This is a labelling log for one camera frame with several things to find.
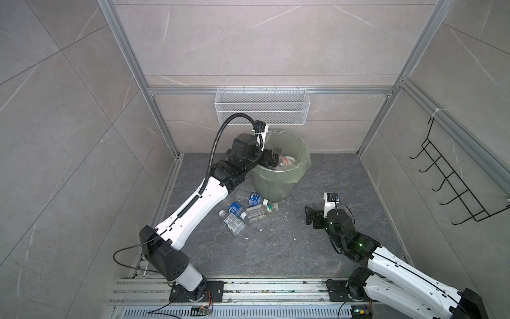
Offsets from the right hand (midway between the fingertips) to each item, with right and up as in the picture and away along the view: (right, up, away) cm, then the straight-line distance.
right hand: (314, 205), depth 81 cm
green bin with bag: (-16, +8, +5) cm, 19 cm away
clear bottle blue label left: (-33, -4, +10) cm, 35 cm away
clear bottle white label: (-34, -9, +5) cm, 36 cm away
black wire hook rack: (+45, +3, -19) cm, 49 cm away
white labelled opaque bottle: (-9, +21, +15) cm, 28 cm away
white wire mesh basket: (-17, +48, +20) cm, 54 cm away
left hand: (-19, +25, -10) cm, 34 cm away
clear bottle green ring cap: (-24, -6, +11) cm, 27 cm away
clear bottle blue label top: (-25, +1, +12) cm, 28 cm away
